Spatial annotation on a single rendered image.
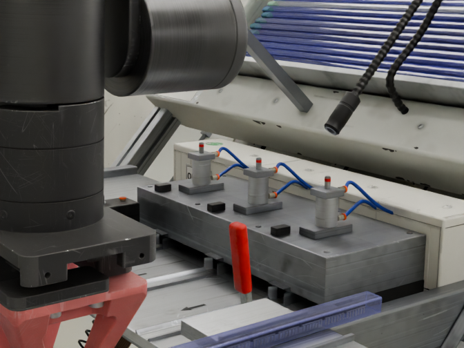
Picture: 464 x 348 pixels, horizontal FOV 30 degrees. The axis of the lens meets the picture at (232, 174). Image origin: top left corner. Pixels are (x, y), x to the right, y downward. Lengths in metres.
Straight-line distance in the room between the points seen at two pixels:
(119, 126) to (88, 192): 1.88
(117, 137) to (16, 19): 1.91
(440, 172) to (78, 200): 0.67
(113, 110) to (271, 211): 1.35
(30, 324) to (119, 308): 0.04
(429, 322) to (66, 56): 0.56
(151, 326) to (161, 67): 0.42
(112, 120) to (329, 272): 1.51
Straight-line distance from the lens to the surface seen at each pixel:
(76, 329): 3.90
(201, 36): 0.41
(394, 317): 0.81
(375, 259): 0.83
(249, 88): 1.26
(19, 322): 0.37
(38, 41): 0.37
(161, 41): 0.40
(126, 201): 1.04
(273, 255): 0.85
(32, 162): 0.38
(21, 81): 0.37
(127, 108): 2.27
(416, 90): 1.03
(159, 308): 0.83
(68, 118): 0.37
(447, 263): 0.88
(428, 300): 0.84
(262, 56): 1.09
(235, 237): 0.71
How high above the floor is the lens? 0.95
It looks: 13 degrees up
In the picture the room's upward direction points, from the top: 35 degrees clockwise
